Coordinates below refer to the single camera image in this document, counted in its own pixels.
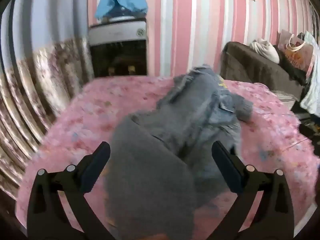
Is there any brown sofa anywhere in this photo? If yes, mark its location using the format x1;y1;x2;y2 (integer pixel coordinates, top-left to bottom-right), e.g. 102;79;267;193
220;41;309;98

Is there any pink floral bed sheet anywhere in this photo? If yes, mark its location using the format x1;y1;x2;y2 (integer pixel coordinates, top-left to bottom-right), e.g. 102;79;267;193
15;76;320;240

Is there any pink gift bag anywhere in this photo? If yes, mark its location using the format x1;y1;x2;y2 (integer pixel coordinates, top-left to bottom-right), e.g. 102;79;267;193
278;29;314;72

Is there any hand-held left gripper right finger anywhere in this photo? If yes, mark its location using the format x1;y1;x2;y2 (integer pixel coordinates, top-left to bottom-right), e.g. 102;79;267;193
211;140;295;240

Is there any blue denim jacket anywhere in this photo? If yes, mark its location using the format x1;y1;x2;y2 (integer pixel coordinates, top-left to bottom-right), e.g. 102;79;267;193
104;64;253;240

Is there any brown floral curtain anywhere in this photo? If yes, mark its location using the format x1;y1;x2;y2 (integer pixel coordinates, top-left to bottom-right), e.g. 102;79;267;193
0;37;94;200

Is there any white hanging cloth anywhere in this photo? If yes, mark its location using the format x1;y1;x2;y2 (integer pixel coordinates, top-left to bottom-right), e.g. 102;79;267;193
300;30;320;117

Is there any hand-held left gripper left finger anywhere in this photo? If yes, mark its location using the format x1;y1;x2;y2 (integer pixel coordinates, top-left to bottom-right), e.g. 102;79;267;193
27;141;118;240

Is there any grey striped mat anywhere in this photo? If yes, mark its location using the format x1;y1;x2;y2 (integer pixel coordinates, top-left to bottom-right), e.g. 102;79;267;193
274;90;300;111

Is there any black cloth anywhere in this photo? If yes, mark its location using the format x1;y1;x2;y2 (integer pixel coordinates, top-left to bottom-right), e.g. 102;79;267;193
274;45;308;85

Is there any grey cabinet appliance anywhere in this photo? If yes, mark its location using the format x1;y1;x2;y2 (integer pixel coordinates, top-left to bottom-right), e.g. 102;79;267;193
88;15;148;78

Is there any white cloth bundle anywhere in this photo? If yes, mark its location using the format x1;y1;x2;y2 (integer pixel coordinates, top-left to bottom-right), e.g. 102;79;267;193
249;38;280;64

